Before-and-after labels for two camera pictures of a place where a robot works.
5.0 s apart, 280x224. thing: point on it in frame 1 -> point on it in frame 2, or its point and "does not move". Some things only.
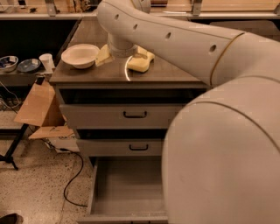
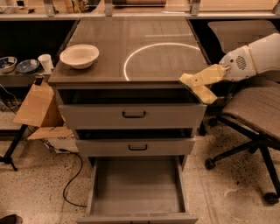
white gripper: x=122 y=51 -> x=235 y=66
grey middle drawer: x=121 y=142 does not move
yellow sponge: x=141 y=59 -> x=204 y=93
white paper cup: x=46 y=60 does not move
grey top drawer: x=125 y=107 does not move
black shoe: x=11 y=219 does not move
